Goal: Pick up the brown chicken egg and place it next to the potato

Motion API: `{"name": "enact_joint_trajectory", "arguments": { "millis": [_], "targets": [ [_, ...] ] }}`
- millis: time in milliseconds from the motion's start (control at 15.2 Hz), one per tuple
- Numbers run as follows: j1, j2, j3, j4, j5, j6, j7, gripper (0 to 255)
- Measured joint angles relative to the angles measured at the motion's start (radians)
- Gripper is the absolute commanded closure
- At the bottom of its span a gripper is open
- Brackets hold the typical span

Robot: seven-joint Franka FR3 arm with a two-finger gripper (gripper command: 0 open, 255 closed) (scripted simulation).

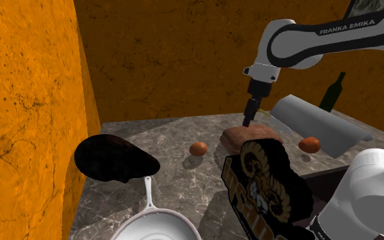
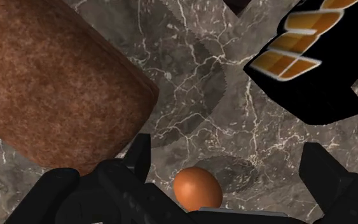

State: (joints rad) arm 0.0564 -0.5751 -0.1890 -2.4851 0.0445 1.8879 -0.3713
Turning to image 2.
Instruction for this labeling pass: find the black appliance with orange panels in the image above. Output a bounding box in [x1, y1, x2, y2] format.
[242, 0, 358, 127]

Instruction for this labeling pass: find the brown bread loaf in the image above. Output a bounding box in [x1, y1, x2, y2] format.
[0, 0, 160, 176]

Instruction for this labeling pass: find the brown egg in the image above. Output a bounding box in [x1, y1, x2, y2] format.
[173, 166, 224, 213]

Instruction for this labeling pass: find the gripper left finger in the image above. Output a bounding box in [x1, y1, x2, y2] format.
[4, 133, 195, 224]

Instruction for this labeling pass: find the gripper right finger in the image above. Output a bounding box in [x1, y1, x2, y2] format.
[298, 142, 358, 224]

